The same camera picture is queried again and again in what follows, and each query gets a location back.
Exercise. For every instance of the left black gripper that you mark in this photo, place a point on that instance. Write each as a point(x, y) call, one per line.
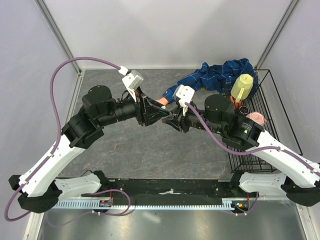
point(146, 109)

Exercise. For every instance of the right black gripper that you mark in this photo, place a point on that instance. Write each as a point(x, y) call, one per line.
point(180, 122)

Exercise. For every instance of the clear nail polish bottle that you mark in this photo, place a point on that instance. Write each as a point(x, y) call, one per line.
point(167, 120)

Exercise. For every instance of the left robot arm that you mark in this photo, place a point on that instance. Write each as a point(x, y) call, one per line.
point(40, 188)

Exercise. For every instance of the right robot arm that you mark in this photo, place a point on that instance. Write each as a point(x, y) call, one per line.
point(298, 179)

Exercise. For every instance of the mannequin hand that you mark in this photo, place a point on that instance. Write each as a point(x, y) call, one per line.
point(163, 101)

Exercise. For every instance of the blue plaid shirt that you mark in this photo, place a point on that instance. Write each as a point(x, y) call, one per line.
point(217, 77)

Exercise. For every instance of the orange cup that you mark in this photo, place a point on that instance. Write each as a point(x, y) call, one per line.
point(233, 101)

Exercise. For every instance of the yellow mug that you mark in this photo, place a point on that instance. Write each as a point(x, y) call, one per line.
point(242, 87)

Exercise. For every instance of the pink mug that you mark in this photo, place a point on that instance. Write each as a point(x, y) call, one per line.
point(257, 118)

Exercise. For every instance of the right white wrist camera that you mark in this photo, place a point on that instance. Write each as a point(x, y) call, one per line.
point(183, 94)

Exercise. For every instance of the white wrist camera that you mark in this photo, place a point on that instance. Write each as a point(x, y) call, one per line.
point(131, 80)
point(183, 94)

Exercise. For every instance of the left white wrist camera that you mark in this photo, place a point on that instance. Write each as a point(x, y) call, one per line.
point(131, 80)

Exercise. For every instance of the small black ring cup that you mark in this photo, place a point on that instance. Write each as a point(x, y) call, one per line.
point(244, 110)

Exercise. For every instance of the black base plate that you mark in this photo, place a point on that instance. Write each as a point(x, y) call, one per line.
point(172, 191)

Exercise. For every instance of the light blue cable duct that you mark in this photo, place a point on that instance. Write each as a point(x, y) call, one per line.
point(99, 204)

